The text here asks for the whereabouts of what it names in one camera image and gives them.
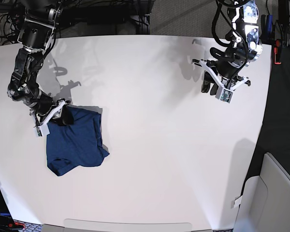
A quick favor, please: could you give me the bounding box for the red and black clamp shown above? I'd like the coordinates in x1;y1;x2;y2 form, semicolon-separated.
274;39;282;65

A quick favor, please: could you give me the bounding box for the white paper tag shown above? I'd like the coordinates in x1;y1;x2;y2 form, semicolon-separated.
231;196;242;208

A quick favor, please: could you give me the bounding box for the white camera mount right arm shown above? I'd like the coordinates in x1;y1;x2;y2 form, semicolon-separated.
29;99;71;137

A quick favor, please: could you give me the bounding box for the black aluminium frame post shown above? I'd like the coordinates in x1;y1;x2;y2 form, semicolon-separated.
133;0;152;35

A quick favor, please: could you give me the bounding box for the white plastic bin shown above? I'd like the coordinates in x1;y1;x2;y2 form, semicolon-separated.
233;153;290;232

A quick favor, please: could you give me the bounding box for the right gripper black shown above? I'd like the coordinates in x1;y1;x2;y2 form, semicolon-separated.
30;94;74;126

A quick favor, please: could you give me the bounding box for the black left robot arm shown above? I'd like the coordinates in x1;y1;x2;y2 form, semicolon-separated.
199;0;262;102

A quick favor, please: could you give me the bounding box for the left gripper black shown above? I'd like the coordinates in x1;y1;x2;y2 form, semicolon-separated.
201;60;238;96

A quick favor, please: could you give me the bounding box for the blue handled tool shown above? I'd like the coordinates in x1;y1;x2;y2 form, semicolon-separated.
266;14;273;40

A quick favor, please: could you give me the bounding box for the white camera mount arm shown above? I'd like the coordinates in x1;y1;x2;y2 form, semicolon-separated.
192;59;251;103
29;99;71;137

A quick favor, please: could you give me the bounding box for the blue long-sleeve T-shirt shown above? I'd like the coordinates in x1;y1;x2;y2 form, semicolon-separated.
46;107;109;176

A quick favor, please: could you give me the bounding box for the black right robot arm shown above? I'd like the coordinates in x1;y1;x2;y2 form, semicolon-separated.
7;0;74;126

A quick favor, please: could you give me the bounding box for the dark grey cloth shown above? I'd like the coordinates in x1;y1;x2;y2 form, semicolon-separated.
246;47;290;179

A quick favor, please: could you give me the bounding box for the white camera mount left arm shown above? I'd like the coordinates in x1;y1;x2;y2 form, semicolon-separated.
192;59;251;103

